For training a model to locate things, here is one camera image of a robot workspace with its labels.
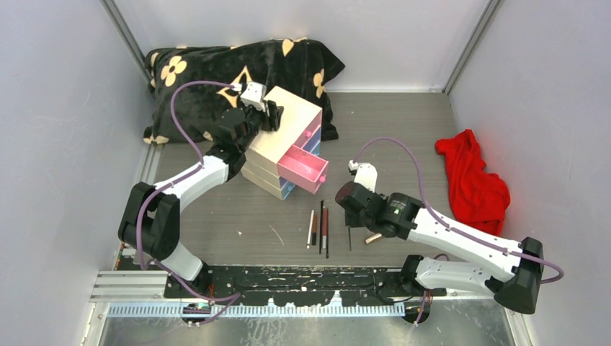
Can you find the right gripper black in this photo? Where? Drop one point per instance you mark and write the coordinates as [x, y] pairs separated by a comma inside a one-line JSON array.
[[351, 221]]

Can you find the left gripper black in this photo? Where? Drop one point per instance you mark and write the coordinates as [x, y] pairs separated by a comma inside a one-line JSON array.
[[274, 117]]

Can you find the pastel mini drawer organizer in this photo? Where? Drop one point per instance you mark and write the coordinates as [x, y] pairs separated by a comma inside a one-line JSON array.
[[289, 157]]

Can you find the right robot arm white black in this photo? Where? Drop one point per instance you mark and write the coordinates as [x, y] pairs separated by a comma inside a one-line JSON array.
[[508, 271]]

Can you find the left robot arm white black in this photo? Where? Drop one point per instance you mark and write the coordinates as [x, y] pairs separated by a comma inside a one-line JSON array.
[[151, 220]]

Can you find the red makeup pencil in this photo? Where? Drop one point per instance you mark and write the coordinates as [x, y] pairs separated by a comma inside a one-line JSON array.
[[325, 229]]

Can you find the white makeup pencil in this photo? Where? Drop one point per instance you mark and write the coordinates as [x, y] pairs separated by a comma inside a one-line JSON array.
[[310, 229]]

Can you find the rose gold lipstick tube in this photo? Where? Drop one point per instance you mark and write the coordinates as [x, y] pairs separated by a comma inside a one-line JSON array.
[[373, 238]]

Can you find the brown short lip pencil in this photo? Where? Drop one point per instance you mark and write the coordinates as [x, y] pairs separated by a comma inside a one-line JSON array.
[[314, 230]]

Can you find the black floral plush blanket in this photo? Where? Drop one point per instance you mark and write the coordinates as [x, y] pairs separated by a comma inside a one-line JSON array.
[[299, 66]]

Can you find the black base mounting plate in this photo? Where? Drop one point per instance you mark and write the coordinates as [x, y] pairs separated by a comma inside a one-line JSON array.
[[308, 286]]

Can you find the red cloth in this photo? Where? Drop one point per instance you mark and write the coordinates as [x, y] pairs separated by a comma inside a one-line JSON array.
[[477, 198]]

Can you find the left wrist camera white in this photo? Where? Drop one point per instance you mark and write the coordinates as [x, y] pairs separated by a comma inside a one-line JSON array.
[[253, 95]]

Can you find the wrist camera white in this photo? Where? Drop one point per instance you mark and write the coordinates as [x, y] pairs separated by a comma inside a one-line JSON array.
[[363, 173], [253, 95]]

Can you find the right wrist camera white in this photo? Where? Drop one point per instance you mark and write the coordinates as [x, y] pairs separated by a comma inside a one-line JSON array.
[[363, 173]]

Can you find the aluminium slotted rail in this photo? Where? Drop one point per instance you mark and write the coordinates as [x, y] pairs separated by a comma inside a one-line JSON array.
[[200, 310]]

